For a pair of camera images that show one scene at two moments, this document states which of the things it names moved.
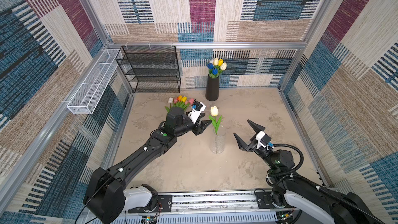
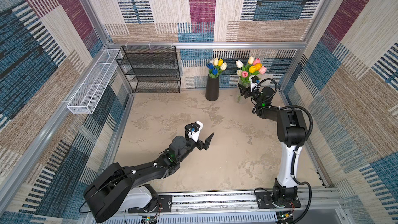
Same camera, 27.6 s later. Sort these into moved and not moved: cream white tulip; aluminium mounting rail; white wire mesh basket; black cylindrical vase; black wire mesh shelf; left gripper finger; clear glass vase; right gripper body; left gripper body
Moved: right gripper body; left gripper body; clear glass vase; left gripper finger
Not moved: black wire mesh shelf; cream white tulip; aluminium mounting rail; black cylindrical vase; white wire mesh basket
